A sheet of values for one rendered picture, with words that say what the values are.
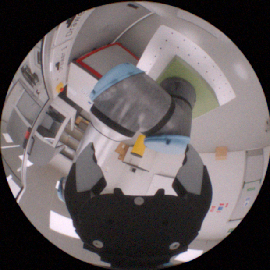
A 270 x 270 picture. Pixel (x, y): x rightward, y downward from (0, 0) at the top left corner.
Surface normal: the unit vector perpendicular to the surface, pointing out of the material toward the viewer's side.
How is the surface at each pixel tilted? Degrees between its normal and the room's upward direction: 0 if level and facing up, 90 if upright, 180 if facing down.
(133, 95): 57
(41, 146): 90
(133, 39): 0
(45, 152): 90
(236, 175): 90
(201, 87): 1
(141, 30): 0
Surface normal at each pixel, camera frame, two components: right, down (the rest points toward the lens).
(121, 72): 0.35, 0.11
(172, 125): 0.20, 0.40
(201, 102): -0.38, 0.86
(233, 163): -0.71, -0.51
